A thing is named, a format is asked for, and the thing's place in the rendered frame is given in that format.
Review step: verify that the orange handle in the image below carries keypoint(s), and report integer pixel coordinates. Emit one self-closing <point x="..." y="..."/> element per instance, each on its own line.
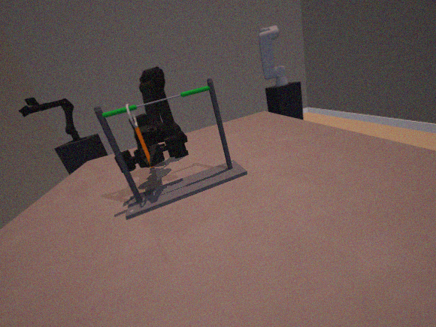
<point x="138" y="132"/>

